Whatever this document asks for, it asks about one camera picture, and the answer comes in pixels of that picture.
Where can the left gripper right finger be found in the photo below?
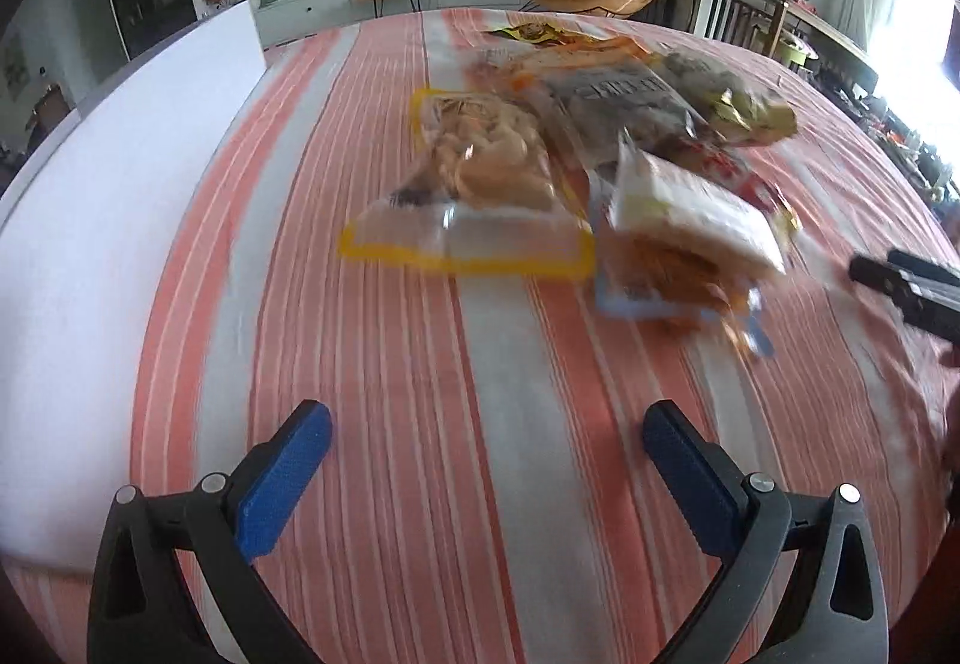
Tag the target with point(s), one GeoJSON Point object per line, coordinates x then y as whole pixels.
{"type": "Point", "coordinates": [833, 609]}

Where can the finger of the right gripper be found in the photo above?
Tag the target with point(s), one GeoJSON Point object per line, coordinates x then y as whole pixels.
{"type": "Point", "coordinates": [918, 267]}
{"type": "Point", "coordinates": [924, 305]}

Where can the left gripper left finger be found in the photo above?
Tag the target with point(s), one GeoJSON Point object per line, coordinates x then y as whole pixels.
{"type": "Point", "coordinates": [141, 609]}

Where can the orange chicken leg packet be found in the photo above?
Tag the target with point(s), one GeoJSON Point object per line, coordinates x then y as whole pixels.
{"type": "Point", "coordinates": [641, 281]}

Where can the person's right hand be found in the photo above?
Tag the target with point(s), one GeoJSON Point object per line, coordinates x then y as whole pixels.
{"type": "Point", "coordinates": [950, 358]}

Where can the yellow red chip bag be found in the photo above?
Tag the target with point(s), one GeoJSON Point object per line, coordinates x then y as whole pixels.
{"type": "Point", "coordinates": [732, 173]}

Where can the green-gold snack bag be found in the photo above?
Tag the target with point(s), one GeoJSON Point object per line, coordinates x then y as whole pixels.
{"type": "Point", "coordinates": [737, 109]}

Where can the cream wafer roll packet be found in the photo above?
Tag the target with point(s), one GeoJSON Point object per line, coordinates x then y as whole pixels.
{"type": "Point", "coordinates": [663, 203]}

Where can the dark wooden chair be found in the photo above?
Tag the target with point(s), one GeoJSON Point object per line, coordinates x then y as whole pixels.
{"type": "Point", "coordinates": [751, 24]}

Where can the striped pink white tablecloth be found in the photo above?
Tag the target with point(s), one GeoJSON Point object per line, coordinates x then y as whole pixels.
{"type": "Point", "coordinates": [486, 499]}

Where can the dark grey snack bag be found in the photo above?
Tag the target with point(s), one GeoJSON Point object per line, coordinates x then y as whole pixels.
{"type": "Point", "coordinates": [587, 110]}

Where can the white cardboard box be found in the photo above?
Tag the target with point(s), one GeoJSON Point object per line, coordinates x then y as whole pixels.
{"type": "Point", "coordinates": [87, 225]}

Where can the yellow-edged clear nut packet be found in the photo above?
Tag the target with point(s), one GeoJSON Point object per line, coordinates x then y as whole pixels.
{"type": "Point", "coordinates": [484, 199]}

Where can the yellow red snack packet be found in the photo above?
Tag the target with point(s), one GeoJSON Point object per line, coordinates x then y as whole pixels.
{"type": "Point", "coordinates": [542, 34]}

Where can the white tv cabinet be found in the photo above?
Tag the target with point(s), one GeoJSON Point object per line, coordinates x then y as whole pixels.
{"type": "Point", "coordinates": [287, 20]}

